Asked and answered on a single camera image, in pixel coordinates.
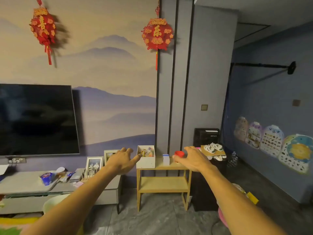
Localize person's left hand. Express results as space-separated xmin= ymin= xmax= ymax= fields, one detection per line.
xmin=105 ymin=147 xmax=142 ymax=175

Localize person's right hand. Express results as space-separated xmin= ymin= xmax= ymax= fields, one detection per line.
xmin=172 ymin=146 xmax=216 ymax=173

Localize person's right forearm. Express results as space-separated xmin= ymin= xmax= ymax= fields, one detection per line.
xmin=201 ymin=164 xmax=287 ymax=235

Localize person's left forearm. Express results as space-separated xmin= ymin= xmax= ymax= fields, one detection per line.
xmin=21 ymin=166 xmax=122 ymax=235

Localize black standing appliance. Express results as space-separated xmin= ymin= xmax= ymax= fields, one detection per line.
xmin=193 ymin=128 xmax=220 ymax=148

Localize open white cardboard box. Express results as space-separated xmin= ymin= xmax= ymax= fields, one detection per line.
xmin=136 ymin=145 xmax=156 ymax=169

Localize white children's shoes on cardboard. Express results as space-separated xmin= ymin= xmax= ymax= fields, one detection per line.
xmin=200 ymin=145 xmax=226 ymax=157

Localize wooden peg rack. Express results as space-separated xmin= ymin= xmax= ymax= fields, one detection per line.
xmin=81 ymin=168 xmax=91 ymax=183

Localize yellow wooden side table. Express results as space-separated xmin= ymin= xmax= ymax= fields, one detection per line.
xmin=136 ymin=156 xmax=193 ymax=212

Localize grey notebook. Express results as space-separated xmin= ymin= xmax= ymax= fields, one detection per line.
xmin=69 ymin=168 xmax=85 ymax=182

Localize blue round tub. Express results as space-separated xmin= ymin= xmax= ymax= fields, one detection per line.
xmin=40 ymin=172 xmax=55 ymax=186

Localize cream plastic bucket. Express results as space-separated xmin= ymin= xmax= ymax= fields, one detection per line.
xmin=43 ymin=194 xmax=71 ymax=214

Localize black flat television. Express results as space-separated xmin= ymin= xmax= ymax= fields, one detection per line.
xmin=0 ymin=83 xmax=80 ymax=156

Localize grey television cabinet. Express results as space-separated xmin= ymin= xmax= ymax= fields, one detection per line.
xmin=0 ymin=168 xmax=122 ymax=215

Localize red hanging lantern ornament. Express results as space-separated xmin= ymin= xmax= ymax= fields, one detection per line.
xmin=29 ymin=0 xmax=57 ymax=66
xmin=141 ymin=0 xmax=174 ymax=71

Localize green play sand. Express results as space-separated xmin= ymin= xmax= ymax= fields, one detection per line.
xmin=0 ymin=226 xmax=21 ymax=235

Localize white frame green photo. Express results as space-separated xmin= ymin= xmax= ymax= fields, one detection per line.
xmin=104 ymin=149 xmax=120 ymax=166

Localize white frame monochrome photo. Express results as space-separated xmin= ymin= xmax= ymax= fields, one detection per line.
xmin=85 ymin=156 xmax=104 ymax=176

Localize orange animal wall chart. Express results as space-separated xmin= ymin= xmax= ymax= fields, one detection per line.
xmin=233 ymin=117 xmax=249 ymax=142

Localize purple animal wall chart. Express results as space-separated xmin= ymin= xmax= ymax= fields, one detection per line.
xmin=245 ymin=121 xmax=263 ymax=149

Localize green animal wall chart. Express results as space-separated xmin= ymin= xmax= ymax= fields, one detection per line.
xmin=278 ymin=134 xmax=310 ymax=174

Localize blue sun wall chart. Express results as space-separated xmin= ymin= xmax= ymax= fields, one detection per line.
xmin=286 ymin=135 xmax=313 ymax=165

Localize black wall-mounted bar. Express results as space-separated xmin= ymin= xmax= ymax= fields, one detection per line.
xmin=229 ymin=61 xmax=297 ymax=75

